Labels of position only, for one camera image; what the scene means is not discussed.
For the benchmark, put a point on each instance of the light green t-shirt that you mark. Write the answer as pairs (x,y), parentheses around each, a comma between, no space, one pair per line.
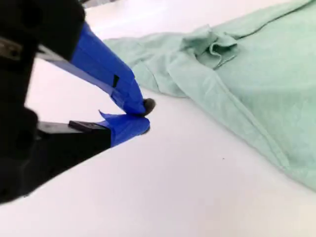
(247,86)

